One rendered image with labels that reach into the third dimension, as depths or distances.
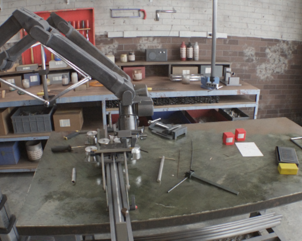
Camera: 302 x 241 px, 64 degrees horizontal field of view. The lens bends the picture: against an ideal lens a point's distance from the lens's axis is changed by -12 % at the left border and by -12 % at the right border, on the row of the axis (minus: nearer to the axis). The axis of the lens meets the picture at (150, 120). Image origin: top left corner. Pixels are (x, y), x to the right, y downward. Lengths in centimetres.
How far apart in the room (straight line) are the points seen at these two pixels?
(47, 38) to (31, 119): 184
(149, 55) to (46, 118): 132
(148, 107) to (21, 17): 55
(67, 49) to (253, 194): 82
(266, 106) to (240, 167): 289
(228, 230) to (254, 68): 248
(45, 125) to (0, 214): 132
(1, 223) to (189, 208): 106
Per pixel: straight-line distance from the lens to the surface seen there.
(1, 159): 297
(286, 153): 132
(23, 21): 90
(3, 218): 158
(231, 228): 183
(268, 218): 196
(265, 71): 387
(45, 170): 117
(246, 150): 133
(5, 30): 94
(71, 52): 91
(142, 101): 99
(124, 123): 98
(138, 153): 109
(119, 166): 108
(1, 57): 142
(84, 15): 315
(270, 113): 410
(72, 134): 145
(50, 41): 91
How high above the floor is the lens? 146
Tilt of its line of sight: 21 degrees down
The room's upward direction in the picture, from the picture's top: straight up
